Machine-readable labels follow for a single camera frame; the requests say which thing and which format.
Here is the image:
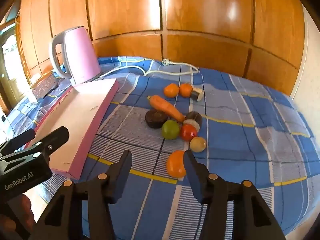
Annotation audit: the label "orange yellow tomato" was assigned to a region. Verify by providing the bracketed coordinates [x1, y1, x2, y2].
[167, 150, 186, 178]

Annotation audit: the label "yellowish round fruit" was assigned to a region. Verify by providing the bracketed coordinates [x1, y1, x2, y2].
[189, 137, 207, 153]

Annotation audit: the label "red tomato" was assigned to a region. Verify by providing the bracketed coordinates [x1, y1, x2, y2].
[180, 124, 197, 141]

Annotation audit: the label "dark round beetroot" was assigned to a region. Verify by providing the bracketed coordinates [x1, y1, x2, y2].
[145, 109, 168, 128]

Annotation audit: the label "cut dark eggplant piece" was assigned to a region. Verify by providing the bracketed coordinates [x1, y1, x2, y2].
[183, 111, 202, 132]

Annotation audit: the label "orange carrot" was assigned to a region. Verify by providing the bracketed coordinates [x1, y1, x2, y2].
[148, 95, 185, 122]

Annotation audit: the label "green tomato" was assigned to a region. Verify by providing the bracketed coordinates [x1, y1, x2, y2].
[161, 120, 180, 140]

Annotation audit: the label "orange mandarin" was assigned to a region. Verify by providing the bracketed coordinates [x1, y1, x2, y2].
[179, 83, 193, 98]
[163, 83, 179, 98]

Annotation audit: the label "white cut vegetable chunk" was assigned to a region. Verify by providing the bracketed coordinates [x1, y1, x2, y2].
[190, 87, 204, 102]

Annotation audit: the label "person's hand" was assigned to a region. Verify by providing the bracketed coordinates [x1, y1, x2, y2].
[1, 194, 36, 240]

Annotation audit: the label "pink white tray box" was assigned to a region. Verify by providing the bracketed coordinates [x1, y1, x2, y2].
[26, 78, 119, 180]

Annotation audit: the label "patterned tissue box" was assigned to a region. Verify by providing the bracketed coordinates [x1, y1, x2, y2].
[27, 71, 57, 102]

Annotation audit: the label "blue plaid bedsheet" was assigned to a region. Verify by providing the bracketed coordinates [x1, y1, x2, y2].
[6, 56, 320, 240]

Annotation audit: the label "pink electric kettle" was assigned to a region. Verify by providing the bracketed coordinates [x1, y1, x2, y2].
[48, 25, 101, 86]

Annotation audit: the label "wooden headboard panels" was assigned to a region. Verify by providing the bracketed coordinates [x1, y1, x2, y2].
[20, 0, 305, 94]

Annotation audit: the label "white power cable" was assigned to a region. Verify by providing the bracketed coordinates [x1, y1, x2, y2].
[100, 58, 200, 78]

